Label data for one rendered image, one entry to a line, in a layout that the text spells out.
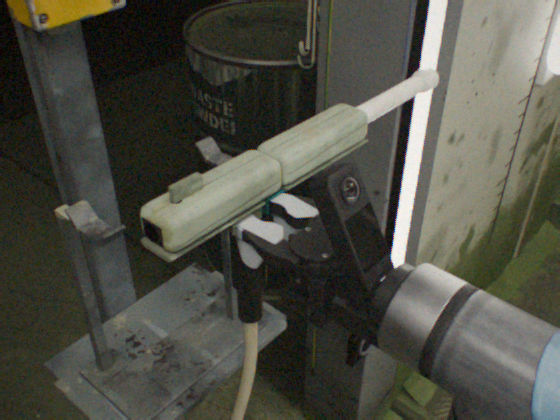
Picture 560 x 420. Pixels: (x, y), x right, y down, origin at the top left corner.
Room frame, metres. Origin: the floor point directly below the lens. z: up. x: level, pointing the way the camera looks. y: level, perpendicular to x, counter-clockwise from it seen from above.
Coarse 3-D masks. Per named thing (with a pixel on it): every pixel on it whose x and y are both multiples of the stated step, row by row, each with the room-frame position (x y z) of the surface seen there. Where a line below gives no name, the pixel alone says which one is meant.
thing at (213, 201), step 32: (384, 96) 0.70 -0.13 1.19; (320, 128) 0.59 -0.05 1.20; (352, 128) 0.61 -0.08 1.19; (256, 160) 0.52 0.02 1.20; (288, 160) 0.53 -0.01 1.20; (320, 160) 0.57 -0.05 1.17; (192, 192) 0.46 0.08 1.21; (224, 192) 0.47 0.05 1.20; (256, 192) 0.49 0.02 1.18; (160, 224) 0.42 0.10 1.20; (192, 224) 0.43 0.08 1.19; (224, 224) 0.46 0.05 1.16; (160, 256) 0.42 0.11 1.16; (256, 288) 0.50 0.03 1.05; (256, 320) 0.50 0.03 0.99
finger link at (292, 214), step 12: (276, 204) 0.51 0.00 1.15; (288, 204) 0.51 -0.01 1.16; (300, 204) 0.51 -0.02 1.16; (276, 216) 0.53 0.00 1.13; (288, 216) 0.49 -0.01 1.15; (300, 216) 0.49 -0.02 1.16; (312, 216) 0.49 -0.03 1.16; (288, 228) 0.51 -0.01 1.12; (300, 228) 0.49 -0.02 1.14; (288, 240) 0.51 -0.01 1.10
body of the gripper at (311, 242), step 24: (312, 240) 0.45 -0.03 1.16; (312, 264) 0.41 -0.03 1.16; (336, 264) 0.42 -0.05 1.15; (312, 288) 0.41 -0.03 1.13; (336, 288) 0.42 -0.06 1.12; (384, 288) 0.38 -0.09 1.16; (312, 312) 0.41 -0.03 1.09; (336, 312) 0.41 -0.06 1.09; (360, 312) 0.40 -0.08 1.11; (360, 336) 0.40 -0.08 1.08
